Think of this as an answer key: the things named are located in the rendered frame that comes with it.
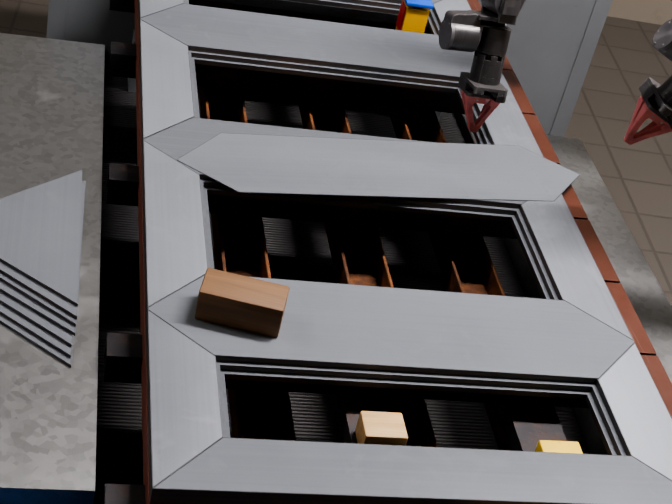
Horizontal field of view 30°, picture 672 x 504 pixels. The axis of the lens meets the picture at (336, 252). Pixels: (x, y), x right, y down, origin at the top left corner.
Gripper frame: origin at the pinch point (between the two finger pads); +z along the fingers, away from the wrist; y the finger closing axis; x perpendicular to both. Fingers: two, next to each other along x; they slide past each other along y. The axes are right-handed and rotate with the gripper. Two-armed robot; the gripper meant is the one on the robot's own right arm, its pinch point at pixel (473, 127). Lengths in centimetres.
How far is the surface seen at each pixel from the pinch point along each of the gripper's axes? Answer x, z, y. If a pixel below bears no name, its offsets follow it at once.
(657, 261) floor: 101, 63, -98
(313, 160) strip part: -33.0, 4.3, 16.5
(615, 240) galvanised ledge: 32.0, 18.0, 5.1
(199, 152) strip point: -53, 5, 17
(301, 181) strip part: -35.9, 5.9, 23.2
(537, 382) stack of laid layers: -6, 17, 67
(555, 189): 11.0, 4.3, 18.5
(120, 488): -65, 28, 83
